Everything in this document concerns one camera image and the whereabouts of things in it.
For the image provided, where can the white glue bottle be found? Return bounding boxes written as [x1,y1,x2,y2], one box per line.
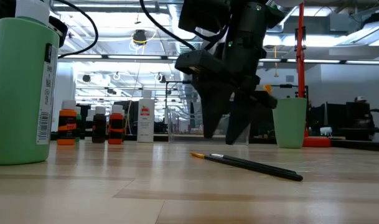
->
[136,89,156,143]

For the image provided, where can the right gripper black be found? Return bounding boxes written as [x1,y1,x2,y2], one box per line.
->
[192,39,279,146]

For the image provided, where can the black ceiling cord reel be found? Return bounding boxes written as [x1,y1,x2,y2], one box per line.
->
[132,29,148,45]

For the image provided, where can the long linear ceiling light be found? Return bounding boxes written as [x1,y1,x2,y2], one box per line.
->
[58,54,379,65]

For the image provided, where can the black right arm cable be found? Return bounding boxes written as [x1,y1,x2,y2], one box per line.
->
[138,0,198,52]

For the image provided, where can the clear plastic storage bin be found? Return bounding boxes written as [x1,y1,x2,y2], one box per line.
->
[165,104,253,146]

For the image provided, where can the small red paint bottle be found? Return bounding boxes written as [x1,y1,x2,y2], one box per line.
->
[108,104,125,145]

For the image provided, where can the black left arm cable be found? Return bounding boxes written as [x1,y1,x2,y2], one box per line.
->
[52,0,99,59]

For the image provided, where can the black workstation desk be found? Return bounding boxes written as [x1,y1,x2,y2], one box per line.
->
[307,101,379,141]

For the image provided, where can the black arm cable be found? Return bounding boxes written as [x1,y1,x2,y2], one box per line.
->
[138,0,198,52]
[52,0,99,59]

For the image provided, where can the small orange paint bottle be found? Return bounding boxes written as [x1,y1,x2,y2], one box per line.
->
[57,99,78,146]

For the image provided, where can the small dark brown paint bottle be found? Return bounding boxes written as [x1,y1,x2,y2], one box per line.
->
[91,106,107,144]

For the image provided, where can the large green paint bottle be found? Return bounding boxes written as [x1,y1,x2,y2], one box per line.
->
[0,0,60,166]

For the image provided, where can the green plastic cup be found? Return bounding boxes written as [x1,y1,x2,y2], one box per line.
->
[272,97,308,149]

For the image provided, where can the black paintbrush silver ferrule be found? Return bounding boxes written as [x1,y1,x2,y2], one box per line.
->
[210,152,298,175]

